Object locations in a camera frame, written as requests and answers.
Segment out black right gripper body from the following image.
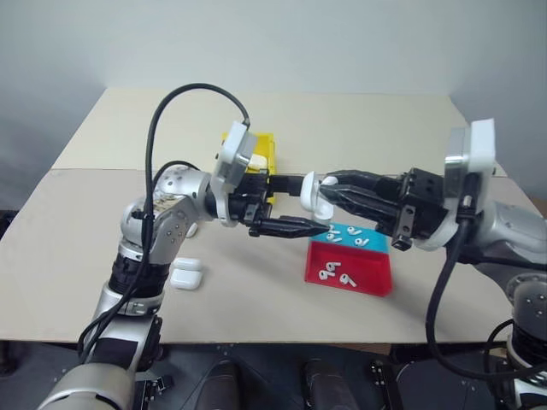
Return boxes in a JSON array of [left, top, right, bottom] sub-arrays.
[[374, 167, 450, 251]]

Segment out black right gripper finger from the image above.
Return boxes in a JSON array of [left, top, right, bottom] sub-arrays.
[[324, 169, 401, 191], [318, 182, 402, 235]]

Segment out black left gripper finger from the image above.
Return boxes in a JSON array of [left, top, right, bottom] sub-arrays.
[[249, 216, 331, 239], [269, 173, 309, 198]]

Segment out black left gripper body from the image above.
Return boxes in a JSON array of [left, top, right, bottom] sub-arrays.
[[228, 173, 275, 237]]

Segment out yellow plastic bin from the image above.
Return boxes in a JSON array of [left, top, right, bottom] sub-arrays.
[[220, 131, 279, 207]]

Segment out blue plastic tray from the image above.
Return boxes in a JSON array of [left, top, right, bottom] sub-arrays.
[[313, 221, 391, 256]]

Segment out red plastic tray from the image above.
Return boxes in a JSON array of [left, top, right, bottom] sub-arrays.
[[303, 240, 394, 297]]

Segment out dark rounded shape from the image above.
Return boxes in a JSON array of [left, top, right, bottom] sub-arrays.
[[199, 358, 241, 410], [302, 358, 344, 410]]

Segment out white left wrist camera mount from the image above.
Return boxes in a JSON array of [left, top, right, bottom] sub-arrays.
[[210, 120, 258, 228]]

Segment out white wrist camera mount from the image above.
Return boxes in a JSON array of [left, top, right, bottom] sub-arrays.
[[416, 118, 497, 252], [210, 120, 258, 228]]

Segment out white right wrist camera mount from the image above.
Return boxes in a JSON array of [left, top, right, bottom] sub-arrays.
[[416, 118, 497, 252]]

